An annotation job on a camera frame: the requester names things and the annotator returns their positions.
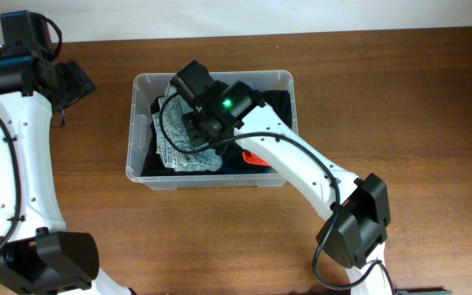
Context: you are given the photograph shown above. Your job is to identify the light blue jeans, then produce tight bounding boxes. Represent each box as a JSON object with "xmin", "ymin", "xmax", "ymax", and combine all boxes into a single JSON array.
[{"xmin": 152, "ymin": 95, "xmax": 222, "ymax": 172}]

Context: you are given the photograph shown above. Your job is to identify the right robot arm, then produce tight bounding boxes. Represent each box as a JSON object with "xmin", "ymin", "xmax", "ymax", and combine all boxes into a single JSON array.
[{"xmin": 170, "ymin": 61, "xmax": 399, "ymax": 294}]

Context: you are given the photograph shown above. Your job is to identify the clear plastic storage container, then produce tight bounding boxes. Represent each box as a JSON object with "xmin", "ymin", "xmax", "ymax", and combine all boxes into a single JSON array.
[{"xmin": 125, "ymin": 70, "xmax": 298, "ymax": 190}]

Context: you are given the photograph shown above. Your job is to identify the black garment with red waistband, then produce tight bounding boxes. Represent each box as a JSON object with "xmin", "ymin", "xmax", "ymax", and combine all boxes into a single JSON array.
[{"xmin": 221, "ymin": 90, "xmax": 293, "ymax": 171}]

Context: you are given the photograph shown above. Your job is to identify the blue garment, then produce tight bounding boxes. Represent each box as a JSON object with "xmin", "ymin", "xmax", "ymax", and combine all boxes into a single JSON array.
[{"xmin": 218, "ymin": 158, "xmax": 272, "ymax": 175}]

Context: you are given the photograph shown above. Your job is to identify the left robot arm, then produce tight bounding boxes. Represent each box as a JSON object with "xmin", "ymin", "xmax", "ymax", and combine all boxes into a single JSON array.
[{"xmin": 0, "ymin": 11, "xmax": 129, "ymax": 294}]

